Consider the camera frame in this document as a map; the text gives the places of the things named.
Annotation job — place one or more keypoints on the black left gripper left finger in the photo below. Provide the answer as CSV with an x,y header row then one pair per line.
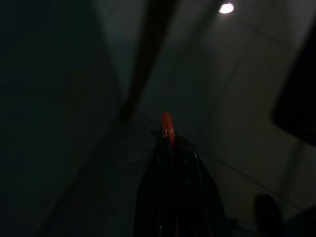
x,y
155,197

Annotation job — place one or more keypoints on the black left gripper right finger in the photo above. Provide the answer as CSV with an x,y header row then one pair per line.
x,y
195,197

